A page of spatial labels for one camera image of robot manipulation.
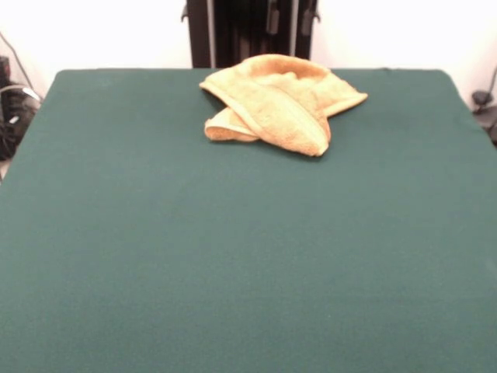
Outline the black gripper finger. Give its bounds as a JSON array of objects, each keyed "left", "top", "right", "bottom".
[
  {"left": 303, "top": 0, "right": 317, "bottom": 30},
  {"left": 266, "top": 0, "right": 279, "bottom": 35}
]

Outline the yellow terry towel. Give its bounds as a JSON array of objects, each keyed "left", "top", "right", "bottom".
[{"left": 199, "top": 54, "right": 369, "bottom": 162}]

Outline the dark green table cloth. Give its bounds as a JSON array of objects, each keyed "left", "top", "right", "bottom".
[{"left": 0, "top": 68, "right": 497, "bottom": 373}]

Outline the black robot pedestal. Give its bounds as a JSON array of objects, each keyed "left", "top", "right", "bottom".
[{"left": 180, "top": 0, "right": 321, "bottom": 70}]

